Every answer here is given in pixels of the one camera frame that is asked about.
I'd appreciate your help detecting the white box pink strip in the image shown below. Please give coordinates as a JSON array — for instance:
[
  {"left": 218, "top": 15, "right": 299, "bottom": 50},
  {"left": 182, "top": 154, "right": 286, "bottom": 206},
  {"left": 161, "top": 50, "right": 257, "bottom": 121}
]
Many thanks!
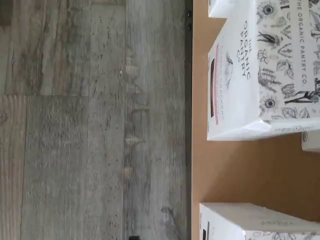
[{"left": 206, "top": 0, "right": 320, "bottom": 142}]

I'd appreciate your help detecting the wooden shelf board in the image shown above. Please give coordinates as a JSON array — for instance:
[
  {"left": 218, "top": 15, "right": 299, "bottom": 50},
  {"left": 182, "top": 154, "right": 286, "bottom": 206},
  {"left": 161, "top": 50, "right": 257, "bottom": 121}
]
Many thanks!
[{"left": 191, "top": 0, "right": 320, "bottom": 219}]

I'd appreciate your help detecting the white box green strip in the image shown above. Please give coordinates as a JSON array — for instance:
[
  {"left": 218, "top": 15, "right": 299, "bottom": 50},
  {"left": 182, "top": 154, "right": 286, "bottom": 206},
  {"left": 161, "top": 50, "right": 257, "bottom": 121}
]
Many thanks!
[{"left": 198, "top": 202, "right": 320, "bottom": 240}]

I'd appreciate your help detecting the white box yellow strip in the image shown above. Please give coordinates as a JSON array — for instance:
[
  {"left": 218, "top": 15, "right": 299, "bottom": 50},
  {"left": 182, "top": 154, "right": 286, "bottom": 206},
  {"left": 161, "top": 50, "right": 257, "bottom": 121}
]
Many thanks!
[{"left": 208, "top": 0, "right": 236, "bottom": 19}]

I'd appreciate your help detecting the white floral organic pantry box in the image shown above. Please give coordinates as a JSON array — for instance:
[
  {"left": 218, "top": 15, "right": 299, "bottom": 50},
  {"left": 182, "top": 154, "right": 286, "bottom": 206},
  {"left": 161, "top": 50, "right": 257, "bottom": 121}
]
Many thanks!
[{"left": 301, "top": 130, "right": 320, "bottom": 153}]

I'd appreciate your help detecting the black metal shelf frame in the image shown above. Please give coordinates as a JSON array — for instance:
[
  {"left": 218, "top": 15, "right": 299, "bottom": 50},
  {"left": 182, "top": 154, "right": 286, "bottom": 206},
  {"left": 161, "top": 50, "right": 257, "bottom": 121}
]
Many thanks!
[{"left": 184, "top": 0, "right": 196, "bottom": 240}]

